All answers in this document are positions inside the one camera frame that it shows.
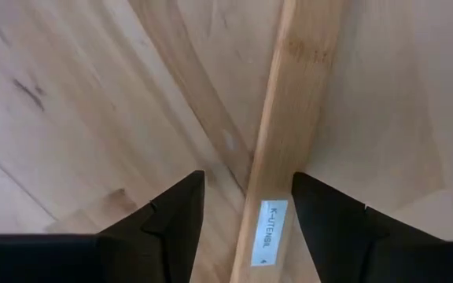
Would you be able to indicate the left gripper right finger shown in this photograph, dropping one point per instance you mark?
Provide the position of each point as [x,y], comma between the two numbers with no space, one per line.
[328,236]

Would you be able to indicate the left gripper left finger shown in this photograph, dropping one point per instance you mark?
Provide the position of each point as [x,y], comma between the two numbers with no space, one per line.
[171,236]

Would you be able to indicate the wooden turner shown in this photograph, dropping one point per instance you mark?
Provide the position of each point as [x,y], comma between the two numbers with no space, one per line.
[289,118]

